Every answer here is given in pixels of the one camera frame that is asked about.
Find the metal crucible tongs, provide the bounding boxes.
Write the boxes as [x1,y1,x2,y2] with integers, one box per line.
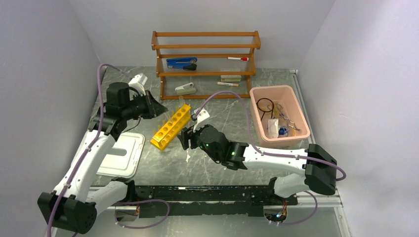
[275,103,301,131]

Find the blue black clamp tool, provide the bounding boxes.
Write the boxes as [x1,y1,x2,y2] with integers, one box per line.
[166,57,198,71]

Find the white plastic lid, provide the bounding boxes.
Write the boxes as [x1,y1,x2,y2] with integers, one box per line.
[71,131,146,179]

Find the white stapler on block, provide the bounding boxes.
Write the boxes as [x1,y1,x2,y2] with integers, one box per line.
[175,82,197,95]

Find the clear plastic bag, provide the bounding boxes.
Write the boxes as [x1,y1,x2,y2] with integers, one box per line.
[267,118,279,139]

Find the orange white pen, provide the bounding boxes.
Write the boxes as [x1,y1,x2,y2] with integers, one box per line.
[217,81,239,87]

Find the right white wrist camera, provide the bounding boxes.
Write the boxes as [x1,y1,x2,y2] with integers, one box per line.
[193,108,210,132]

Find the white green box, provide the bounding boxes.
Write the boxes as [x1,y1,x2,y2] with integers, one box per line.
[220,75,242,82]

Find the red white marker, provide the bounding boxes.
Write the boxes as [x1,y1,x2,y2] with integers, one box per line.
[227,57,249,61]

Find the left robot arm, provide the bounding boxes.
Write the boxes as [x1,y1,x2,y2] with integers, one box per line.
[37,82,168,237]

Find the large clear glass tube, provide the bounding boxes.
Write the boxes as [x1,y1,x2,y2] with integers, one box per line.
[178,95,185,107]

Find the wooden shelf rack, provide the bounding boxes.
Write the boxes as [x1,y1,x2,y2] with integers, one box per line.
[151,31,261,100]

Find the pink plastic bin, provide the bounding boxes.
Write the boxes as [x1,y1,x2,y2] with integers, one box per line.
[250,85,311,148]

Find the black ring cable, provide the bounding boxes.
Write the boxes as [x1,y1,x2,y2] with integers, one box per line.
[255,97,275,119]

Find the blue hexagonal base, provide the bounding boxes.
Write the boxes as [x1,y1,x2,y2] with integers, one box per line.
[278,127,290,137]

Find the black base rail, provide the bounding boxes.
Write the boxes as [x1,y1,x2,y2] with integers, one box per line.
[116,185,298,218]

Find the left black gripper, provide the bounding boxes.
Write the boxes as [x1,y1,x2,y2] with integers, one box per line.
[122,90,167,120]

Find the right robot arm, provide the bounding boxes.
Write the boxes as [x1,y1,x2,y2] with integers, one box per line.
[177,125,337,204]

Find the yellow test tube rack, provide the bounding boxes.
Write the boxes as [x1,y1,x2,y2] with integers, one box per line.
[150,104,191,151]

